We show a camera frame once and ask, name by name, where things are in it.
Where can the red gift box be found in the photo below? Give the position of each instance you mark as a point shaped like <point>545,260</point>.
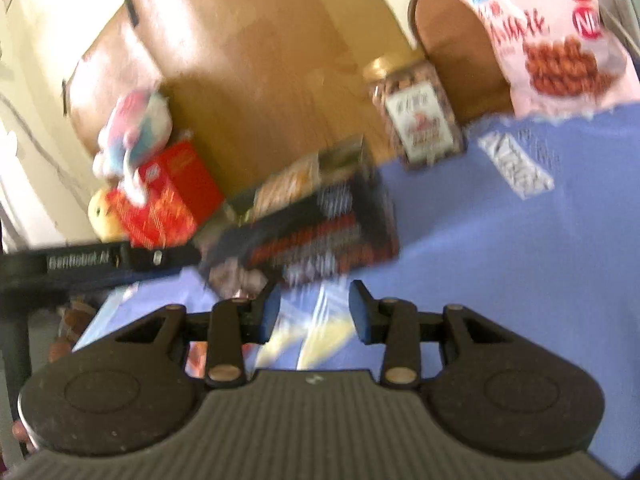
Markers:
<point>170,195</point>

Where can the wooden stool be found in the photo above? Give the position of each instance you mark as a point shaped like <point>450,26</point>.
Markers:
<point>65,322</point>

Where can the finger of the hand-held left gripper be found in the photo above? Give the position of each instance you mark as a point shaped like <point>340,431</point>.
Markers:
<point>170,257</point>

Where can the person's left hand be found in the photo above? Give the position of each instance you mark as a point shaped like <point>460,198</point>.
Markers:
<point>20,432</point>

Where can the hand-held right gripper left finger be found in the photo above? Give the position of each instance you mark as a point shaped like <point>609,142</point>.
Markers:
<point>272,310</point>

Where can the brown chair back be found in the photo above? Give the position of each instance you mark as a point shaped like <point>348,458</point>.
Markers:
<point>450,50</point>

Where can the wooden headboard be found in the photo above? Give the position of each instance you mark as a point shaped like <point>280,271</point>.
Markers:
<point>275,60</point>

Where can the white pink blue plush toy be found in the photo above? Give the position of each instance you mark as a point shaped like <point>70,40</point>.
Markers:
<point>135,130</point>

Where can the yellow plush duck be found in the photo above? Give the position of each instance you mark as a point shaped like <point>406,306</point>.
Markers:
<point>102,215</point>

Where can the blue blanket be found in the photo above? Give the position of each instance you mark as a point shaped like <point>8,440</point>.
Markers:
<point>500,260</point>

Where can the clear nut jar gold lid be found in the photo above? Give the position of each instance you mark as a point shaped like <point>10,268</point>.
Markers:
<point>420,120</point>

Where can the white striped packet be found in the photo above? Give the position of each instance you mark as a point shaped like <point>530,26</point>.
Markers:
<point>515,165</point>

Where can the black cardboard box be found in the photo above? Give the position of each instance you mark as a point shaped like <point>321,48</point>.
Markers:
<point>325,230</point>

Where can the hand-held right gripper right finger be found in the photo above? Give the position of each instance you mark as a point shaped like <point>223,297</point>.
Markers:
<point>361,315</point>

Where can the grey cloth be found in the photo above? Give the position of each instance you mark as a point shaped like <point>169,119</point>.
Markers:
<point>620,10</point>

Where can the pink snack bag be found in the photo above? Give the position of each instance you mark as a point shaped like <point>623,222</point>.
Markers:
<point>540,50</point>

